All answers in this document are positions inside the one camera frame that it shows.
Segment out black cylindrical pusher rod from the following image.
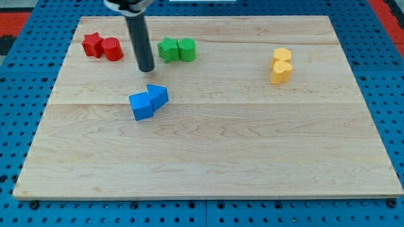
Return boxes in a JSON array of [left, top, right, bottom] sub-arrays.
[[126, 13, 155, 73]]

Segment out white and black rod mount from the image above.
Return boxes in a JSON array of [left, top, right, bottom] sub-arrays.
[[103, 0, 154, 16]]

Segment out green star block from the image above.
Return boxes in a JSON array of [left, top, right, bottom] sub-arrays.
[[157, 37, 179, 63]]

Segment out red star block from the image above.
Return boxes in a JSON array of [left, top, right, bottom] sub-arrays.
[[81, 32, 104, 58]]

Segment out red cylinder block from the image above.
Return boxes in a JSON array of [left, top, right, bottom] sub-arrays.
[[102, 37, 123, 61]]

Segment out green cylinder block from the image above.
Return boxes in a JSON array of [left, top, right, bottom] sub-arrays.
[[178, 38, 196, 62]]

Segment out blue triangle block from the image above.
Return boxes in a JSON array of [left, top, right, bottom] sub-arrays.
[[146, 84, 169, 112]]

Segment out blue cube block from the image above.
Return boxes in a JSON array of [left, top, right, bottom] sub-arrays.
[[129, 92, 154, 121]]

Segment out light wooden board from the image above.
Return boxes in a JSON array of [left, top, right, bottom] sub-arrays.
[[11, 15, 404, 201]]

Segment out yellow hexagon block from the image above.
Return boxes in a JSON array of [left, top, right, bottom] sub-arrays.
[[270, 47, 292, 69]]

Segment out yellow heart block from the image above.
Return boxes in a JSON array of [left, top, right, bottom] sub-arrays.
[[270, 61, 293, 85]]

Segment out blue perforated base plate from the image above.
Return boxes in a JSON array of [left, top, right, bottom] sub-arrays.
[[0, 0, 404, 227]]

